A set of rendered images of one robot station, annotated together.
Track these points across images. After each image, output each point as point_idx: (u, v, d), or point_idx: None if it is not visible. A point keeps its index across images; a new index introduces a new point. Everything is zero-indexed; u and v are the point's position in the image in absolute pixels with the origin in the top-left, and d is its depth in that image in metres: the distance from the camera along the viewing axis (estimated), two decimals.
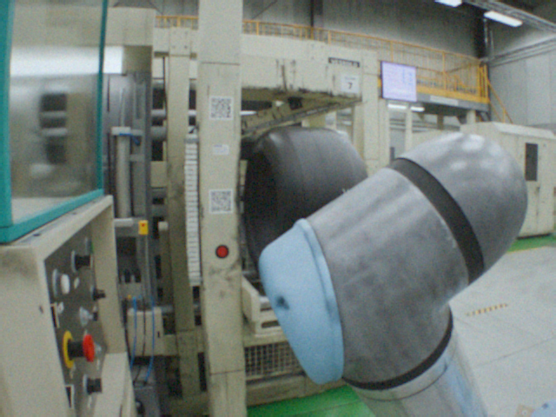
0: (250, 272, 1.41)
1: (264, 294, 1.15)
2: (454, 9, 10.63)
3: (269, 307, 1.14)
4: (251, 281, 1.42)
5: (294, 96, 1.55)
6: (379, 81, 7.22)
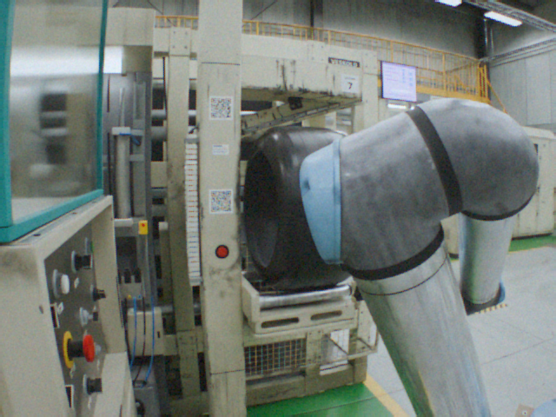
0: (250, 281, 1.42)
1: None
2: (454, 9, 10.63)
3: (269, 296, 1.14)
4: (250, 271, 1.43)
5: (294, 96, 1.55)
6: (379, 81, 7.22)
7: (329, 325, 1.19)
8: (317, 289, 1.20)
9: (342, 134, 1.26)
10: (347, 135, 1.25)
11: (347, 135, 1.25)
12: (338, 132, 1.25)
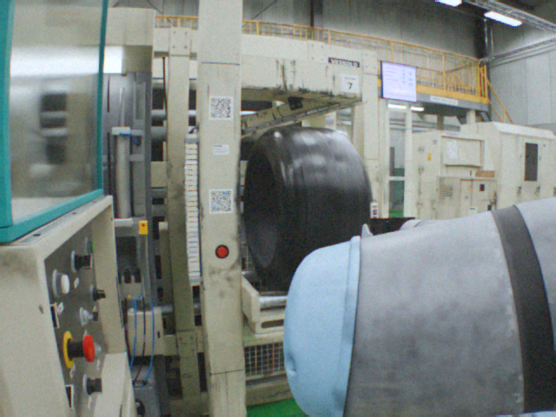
0: None
1: (264, 294, 1.15)
2: (454, 9, 10.63)
3: (269, 307, 1.14)
4: (253, 278, 1.40)
5: (294, 96, 1.55)
6: (379, 81, 7.22)
7: None
8: None
9: (375, 211, 1.10)
10: (377, 215, 1.10)
11: (376, 217, 1.10)
12: (370, 214, 1.08)
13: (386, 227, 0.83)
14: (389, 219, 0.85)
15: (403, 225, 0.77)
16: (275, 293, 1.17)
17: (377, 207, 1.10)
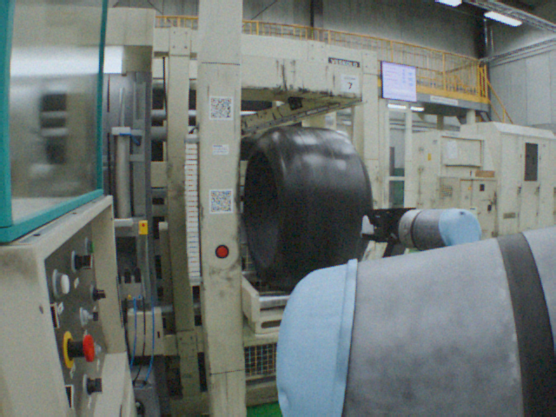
0: None
1: (266, 296, 1.13)
2: (454, 9, 10.63)
3: None
4: (252, 274, 1.40)
5: (294, 96, 1.55)
6: (379, 81, 7.22)
7: None
8: None
9: (367, 254, 1.14)
10: (368, 257, 1.16)
11: (367, 258, 1.16)
12: (361, 258, 1.13)
13: (387, 217, 0.83)
14: (390, 209, 0.84)
15: (404, 215, 0.76)
16: (277, 293, 1.16)
17: (371, 250, 1.14)
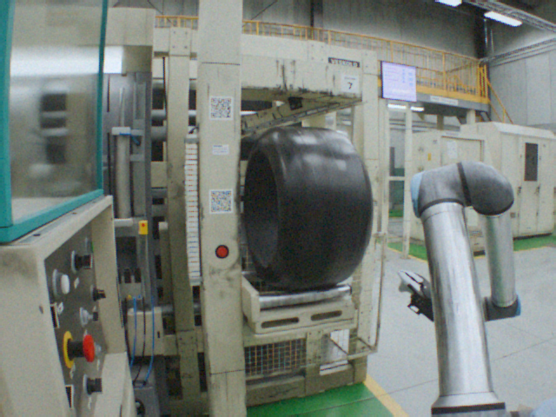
0: None
1: (266, 296, 1.13)
2: (454, 9, 10.63)
3: None
4: (252, 274, 1.40)
5: (294, 96, 1.55)
6: (379, 81, 7.22)
7: (329, 325, 1.19)
8: (315, 300, 1.21)
9: (365, 253, 1.15)
10: (365, 254, 1.17)
11: (364, 256, 1.16)
12: (361, 258, 1.13)
13: None
14: None
15: None
16: (277, 293, 1.16)
17: (367, 248, 1.15)
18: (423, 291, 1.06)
